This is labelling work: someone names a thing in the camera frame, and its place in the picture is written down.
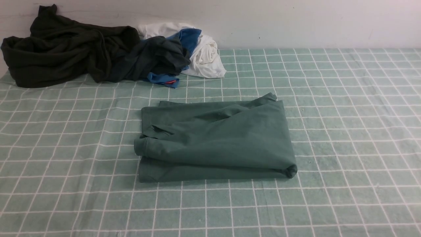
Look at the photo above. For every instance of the white crumpled garment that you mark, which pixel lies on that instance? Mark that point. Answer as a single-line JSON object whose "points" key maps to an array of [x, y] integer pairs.
{"points": [[205, 60]]}

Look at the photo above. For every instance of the blue crumpled garment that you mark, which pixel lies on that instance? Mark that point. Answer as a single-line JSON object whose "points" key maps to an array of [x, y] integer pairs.
{"points": [[188, 38]]}

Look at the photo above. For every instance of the green long-sleeve top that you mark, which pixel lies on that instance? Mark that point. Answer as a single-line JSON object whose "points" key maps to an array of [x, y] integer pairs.
{"points": [[215, 141]]}

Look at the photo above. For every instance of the green checked tablecloth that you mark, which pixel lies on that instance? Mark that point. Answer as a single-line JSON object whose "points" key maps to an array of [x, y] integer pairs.
{"points": [[68, 168]]}

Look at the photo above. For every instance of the dark grey crumpled garment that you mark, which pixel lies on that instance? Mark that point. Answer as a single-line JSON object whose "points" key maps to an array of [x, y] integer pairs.
{"points": [[154, 56]]}

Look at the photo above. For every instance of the dark olive crumpled garment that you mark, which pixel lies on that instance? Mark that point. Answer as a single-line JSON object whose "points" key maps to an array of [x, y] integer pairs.
{"points": [[59, 50]]}

